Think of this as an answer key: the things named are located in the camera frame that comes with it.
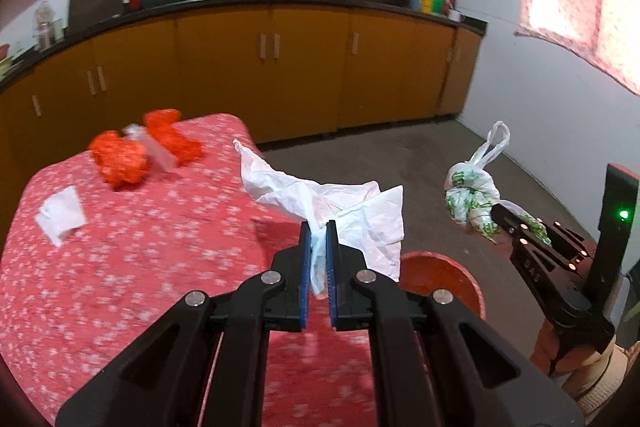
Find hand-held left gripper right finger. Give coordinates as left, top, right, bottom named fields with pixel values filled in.
left=325, top=220, right=586, bottom=427

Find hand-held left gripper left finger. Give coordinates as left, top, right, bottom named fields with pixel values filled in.
left=55, top=221, right=313, bottom=427

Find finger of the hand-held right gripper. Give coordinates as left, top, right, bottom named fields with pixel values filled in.
left=490, top=203, right=551, bottom=253
left=550, top=221, right=596, bottom=270

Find green printed white plastic bag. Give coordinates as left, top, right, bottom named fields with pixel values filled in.
left=445, top=121, right=551, bottom=243

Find red plastic basket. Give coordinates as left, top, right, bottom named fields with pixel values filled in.
left=400, top=251, right=486, bottom=320

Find person's right hand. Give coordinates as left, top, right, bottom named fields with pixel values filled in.
left=531, top=322, right=631, bottom=410

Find red floral tablecloth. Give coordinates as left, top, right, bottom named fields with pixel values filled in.
left=0, top=113, right=401, bottom=427

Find clear plastic wrapper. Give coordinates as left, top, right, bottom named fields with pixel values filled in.
left=124, top=124, right=177, bottom=172

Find red plastic bag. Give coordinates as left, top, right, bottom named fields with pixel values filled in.
left=142, top=109, right=204, bottom=168
left=89, top=131, right=151, bottom=188

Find wooden lower cabinets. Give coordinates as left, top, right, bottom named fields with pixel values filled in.
left=0, top=2, right=483, bottom=188

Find white paper piece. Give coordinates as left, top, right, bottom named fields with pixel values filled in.
left=35, top=186, right=87, bottom=248

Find clear bag with jar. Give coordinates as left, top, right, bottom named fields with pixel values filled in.
left=34, top=2, right=65, bottom=50

